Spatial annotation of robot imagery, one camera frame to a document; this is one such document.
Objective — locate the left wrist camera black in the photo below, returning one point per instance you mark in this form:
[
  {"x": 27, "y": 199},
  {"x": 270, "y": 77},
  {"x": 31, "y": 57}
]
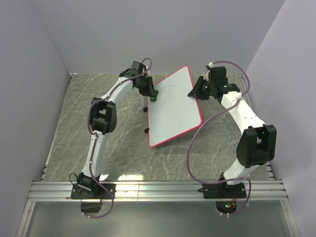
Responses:
[{"x": 138, "y": 69}]

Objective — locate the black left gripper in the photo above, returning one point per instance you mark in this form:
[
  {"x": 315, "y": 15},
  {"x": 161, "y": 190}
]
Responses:
[{"x": 151, "y": 91}]

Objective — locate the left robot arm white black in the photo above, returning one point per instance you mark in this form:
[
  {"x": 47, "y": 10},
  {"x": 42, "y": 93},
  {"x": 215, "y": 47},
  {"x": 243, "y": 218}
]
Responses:
[{"x": 102, "y": 120}]

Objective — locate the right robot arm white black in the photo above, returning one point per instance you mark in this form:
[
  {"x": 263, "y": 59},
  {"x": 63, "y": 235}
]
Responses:
[{"x": 257, "y": 143}]

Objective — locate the pink framed whiteboard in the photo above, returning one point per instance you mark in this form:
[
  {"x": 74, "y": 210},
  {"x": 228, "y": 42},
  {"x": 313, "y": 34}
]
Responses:
[{"x": 174, "y": 113}]

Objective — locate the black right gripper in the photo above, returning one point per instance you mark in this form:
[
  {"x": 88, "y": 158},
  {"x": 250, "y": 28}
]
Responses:
[{"x": 195, "y": 91}]

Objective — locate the aluminium mounting rail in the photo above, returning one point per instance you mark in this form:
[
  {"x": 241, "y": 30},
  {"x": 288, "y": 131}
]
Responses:
[{"x": 139, "y": 191}]

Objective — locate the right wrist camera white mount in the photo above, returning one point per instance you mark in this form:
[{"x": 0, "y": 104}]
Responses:
[{"x": 216, "y": 75}]

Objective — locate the green whiteboard eraser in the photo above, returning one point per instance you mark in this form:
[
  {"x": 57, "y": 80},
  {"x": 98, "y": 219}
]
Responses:
[{"x": 153, "y": 99}]

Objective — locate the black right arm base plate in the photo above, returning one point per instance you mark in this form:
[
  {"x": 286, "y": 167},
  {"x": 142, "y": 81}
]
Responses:
[{"x": 223, "y": 190}]

